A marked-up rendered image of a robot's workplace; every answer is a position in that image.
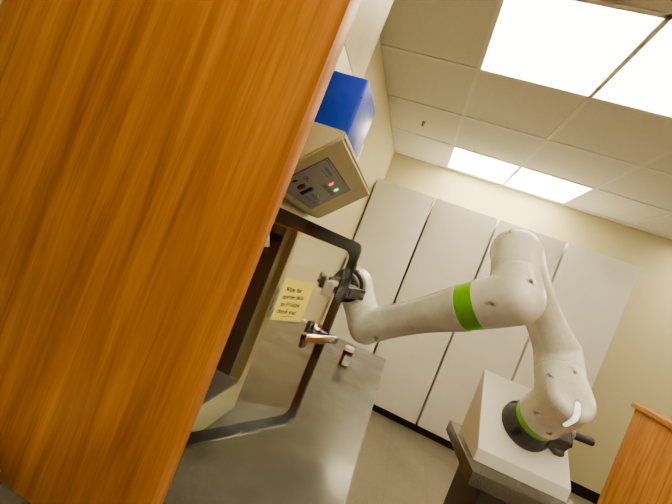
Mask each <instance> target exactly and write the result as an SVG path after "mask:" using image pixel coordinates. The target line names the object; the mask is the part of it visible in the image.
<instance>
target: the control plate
mask: <svg viewBox="0 0 672 504"><path fill-rule="evenodd" d="M295 179H298V181H297V182H295V183H292V181H293V180H295ZM331 182H334V184H332V185H328V184H329V183H331ZM300 184H305V185H306V186H305V188H303V189H300V190H299V189H297V186H299V185H300ZM310 187H313V188H314V190H313V191H311V192H308V193H306V194H304V195H301V194H300V192H302V191H304V190H306V189H308V188H310ZM337 188H339V190H337V191H334V190H335V189H337ZM349 191H350V189H349V187H348V186H347V184H346V183H345V181H344V180H343V178H342V177H341V175H340V174H339V172H338V171H337V170H336V168H335V167H334V165H333V164H332V162H331V161H330V159H329V158H326V159H324V160H322V161H320V162H318V163H316V164H314V165H311V166H309V167H307V168H305V169H303V170H301V171H299V172H297V173H295V174H293V176H292V178H291V181H290V183H289V186H288V188H287V191H286V192H287V193H288V194H290V195H291V196H293V197H294V198H296V199H297V200H299V201H300V202H301V203H303V204H304V205H306V206H307V207H309V208H310V209H313V208H315V207H317V206H319V205H321V204H323V203H325V202H327V201H330V200H332V199H334V198H336V197H338V196H340V195H342V194H344V193H347V192H349ZM312 193H315V195H314V197H316V196H319V197H318V200H319V199H322V200H321V203H319V202H317V201H318V200H316V199H314V197H312V196H310V195H311V194H312Z"/></svg>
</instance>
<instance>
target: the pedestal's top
mask: <svg viewBox="0 0 672 504"><path fill-rule="evenodd" d="M461 427H462V425H460V424H458V423H456V422H454V421H451V420H450V421H449V423H448V426H447V428H446V431H447V434H448V436H449V439H450V441H451V444H452V446H453V449H454V451H455V454H456V456H457V459H458V461H459V464H460V466H461V469H462V471H463V474H464V476H465V479H466V481H467V484H468V485H470V486H472V487H475V488H477V489H479V490H481V491H483V492H485V493H487V494H490V495H492V496H494V497H496V498H498V499H500V500H502V501H504V502H507V503H509V504H574V503H573V502H572V500H571V499H570V498H569V497H568V499H567V502H563V501H561V500H559V499H557V498H555V497H553V496H551V495H548V494H546V493H544V492H542V491H540V490H538V489H536V488H533V487H531V486H529V485H527V484H525V483H523V482H521V481H518V480H516V479H514V478H512V477H510V476H508V475H506V474H503V473H501V472H499V471H497V470H495V469H493V468H491V467H488V466H486V465H484V464H482V463H480V462H478V461H475V460H473V458H472V455H471V453H470V451H469V449H468V447H467V444H466V442H465V440H464V438H463V435H462V433H461V431H460V429H461Z"/></svg>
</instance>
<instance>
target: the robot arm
mask: <svg viewBox="0 0 672 504"><path fill-rule="evenodd" d="M490 261H491V271H490V276H488V277H484V278H481V279H477V280H474V281H470V282H467V283H464V284H461V285H460V284H456V285H453V286H451V287H448V288H446V289H443V290H440V291H438V292H435V293H432V294H429V295H426V296H423V297H419V298H416V299H412V300H408V301H404V302H400V303H395V304H389V305H384V306H380V307H378V305H377V302H376V298H375V294H374V289H373V283H372V278H371V276H370V274H369V273H368V272H367V271H366V270H365V269H363V268H361V267H358V264H356V267H355V269H354V272H353V274H352V277H351V279H350V282H349V284H348V287H347V289H346V292H345V295H344V297H343V300H342V302H341V304H343V307H344V310H345V314H346V319H347V324H348V330H349V333H350V335H351V337H352V338H353V339H354V340H355V341H356V342H358V343H360V344H364V345H369V344H373V343H376V342H379V341H383V340H387V339H391V338H396V337H402V336H408V335H415V334H424V333H437V332H471V331H473V330H487V329H498V328H506V327H515V326H523V325H526V328H527V331H528V334H529V337H530V341H531V345H532V349H533V364H534V388H533V389H532V390H531V391H529V392H528V393H527V394H525V395H524V396H523V397H522V398H521V400H512V401H510V402H509V403H507V404H506V405H505V406H504V408H503V410H502V423H503V426H504V428H505V430H506V432H507V434H508V435H509V437H510V438H511V439H512V440H513V441H514V442H515V443H516V444H517V445H518V446H519V447H521V448H523V449H524V450H527V451H530V452H541V451H543V450H545V449H547V448H549V449H550V450H551V452H552V453H553V454H554V455H555V456H558V457H564V455H565V453H564V452H565V451H566V450H568V449H569V448H572V447H573V446H572V445H573V440H574V439H575V440H577V441H580V442H582V443H585V444H587V445H590V446H594V445H595V440H594V439H593V438H590V437H588V436H585V435H582V434H580V433H577V432H576V431H575V430H576V429H578V428H580V427H582V426H584V425H585V424H587V423H589V422H591V421H592V420H593V419H594V418H595V416H596V413H597V405H596V401H595V397H594V395H593V392H592V390H591V387H590V385H589V382H588V379H587V374H586V367H585V361H584V354H583V350H582V347H581V345H580V344H579V342H578V341H577V339H576V338H575V336H574V334H573V333H572V331H571V329H570V327H569V326H568V324H567V322H566V320H565V318H564V316H563V314H562V311H561V309H560V307H559V304H558V302H557V299H556V296H555V293H554V290H553V287H552V284H551V280H550V276H549V272H548V268H547V263H546V258H545V252H544V247H543V244H542V242H541V240H540V239H539V238H538V237H537V236H536V235H535V234H534V233H532V232H530V231H528V230H525V229H519V228H515V229H509V230H506V231H504V232H502V233H500V234H499V235H498V236H497V237H496V238H495V239H494V240H493V242H492V244H491V247H490Z"/></svg>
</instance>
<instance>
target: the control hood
mask: <svg viewBox="0 0 672 504"><path fill-rule="evenodd" d="M326 158H329V159H330V161H331V162H332V164H333V165H334V167H335V168H336V170H337V171H338V172H339V174H340V175H341V177H342V178H343V180H344V181H345V183H346V184H347V186H348V187H349V189H350V191H349V192H347V193H344V194H342V195H340V196H338V197H336V198H334V199H332V200H330V201H327V202H325V203H323V204H321V205H319V206H317V207H315V208H313V209H310V208H309V207H307V206H306V205H304V204H303V203H301V202H300V201H299V200H297V199H296V198H294V197H293V196H291V195H290V194H288V193H287V192H286V193H285V196H284V198H283V199H284V200H286V201H288V202H289V203H291V204H292V205H294V206H296V207H297V208H299V209H300V210H302V211H304V212H305V213H307V214H308V215H310V216H313V217H315V218H321V217H323V216H325V215H328V214H330V213H332V212H334V211H336V210H338V209H340V208H343V207H345V206H347V205H349V204H351V203H353V202H355V201H358V200H360V199H362V198H364V197H366V196H368V195H370V193H371V192H372V191H371V189H370V186H369V184H368V182H367V180H366V178H365V175H364V173H363V171H362V169H361V166H360V164H359V162H358V160H357V157H356V155H355V153H354V151H353V148H352V146H351V144H350V142H349V140H348V137H347V135H346V133H345V131H342V130H339V129H336V128H333V127H329V126H326V125H323V124H320V123H317V122H313V125H312V127H311V130H310V133H309V135H308V138H307V140H306V143H305V145H304V148H303V150H302V153H301V155H300V158H299V160H298V163H297V165H296V168H295V170H294V173H293V174H295V173H297V172H299V171H301V170H303V169H305V168H307V167H309V166H311V165H314V164H316V163H318V162H320V161H322V160H324V159H326Z"/></svg>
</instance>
